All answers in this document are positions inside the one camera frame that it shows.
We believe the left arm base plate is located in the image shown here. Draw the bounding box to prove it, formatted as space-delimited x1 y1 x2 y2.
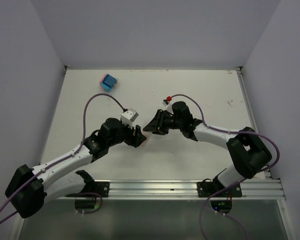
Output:
82 181 110 198

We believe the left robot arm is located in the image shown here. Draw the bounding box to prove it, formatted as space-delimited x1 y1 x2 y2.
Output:
5 118 147 219

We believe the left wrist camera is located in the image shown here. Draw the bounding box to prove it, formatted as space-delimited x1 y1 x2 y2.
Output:
120 108 139 129

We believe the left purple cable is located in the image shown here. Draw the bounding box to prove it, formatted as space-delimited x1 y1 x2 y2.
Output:
0 93 127 230

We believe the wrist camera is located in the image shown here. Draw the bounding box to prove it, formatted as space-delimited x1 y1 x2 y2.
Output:
162 96 172 112
120 108 139 129

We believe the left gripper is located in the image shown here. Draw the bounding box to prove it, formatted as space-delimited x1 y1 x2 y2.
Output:
107 119 147 148

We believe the beige cube socket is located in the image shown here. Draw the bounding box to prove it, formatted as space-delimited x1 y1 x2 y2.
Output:
141 133 150 147

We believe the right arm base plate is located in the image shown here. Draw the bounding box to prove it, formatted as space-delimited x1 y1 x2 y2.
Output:
196 178 243 198

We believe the blue pink cube socket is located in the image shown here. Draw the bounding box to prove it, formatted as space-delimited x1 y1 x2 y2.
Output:
99 74 118 91

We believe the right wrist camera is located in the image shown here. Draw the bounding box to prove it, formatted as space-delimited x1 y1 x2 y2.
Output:
162 96 172 112

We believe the aluminium mounting rail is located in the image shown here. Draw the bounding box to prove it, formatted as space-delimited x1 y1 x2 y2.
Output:
57 178 286 201

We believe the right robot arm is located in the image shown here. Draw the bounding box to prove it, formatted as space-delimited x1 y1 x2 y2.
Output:
143 101 272 197

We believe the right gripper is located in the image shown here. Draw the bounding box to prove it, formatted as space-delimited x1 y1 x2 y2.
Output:
143 109 183 136

